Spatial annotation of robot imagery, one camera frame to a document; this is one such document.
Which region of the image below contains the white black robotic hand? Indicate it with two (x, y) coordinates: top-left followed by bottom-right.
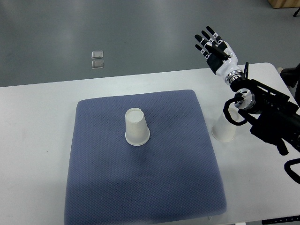
(195, 26), (242, 78)

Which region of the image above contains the white paper cup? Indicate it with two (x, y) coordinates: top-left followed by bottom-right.
(211, 112), (237, 143)
(125, 108), (150, 146)

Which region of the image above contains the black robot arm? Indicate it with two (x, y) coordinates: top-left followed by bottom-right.
(223, 64), (300, 156)

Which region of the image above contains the wooden furniture corner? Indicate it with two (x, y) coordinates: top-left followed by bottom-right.
(268, 0), (300, 9)

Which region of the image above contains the black tripod leg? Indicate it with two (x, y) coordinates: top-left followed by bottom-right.
(293, 8), (300, 17)

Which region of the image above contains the upper metal floor plate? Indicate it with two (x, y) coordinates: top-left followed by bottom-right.
(91, 50), (104, 59)

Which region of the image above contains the blue fabric cushion mat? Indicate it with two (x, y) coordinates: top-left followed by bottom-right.
(64, 90), (226, 225)

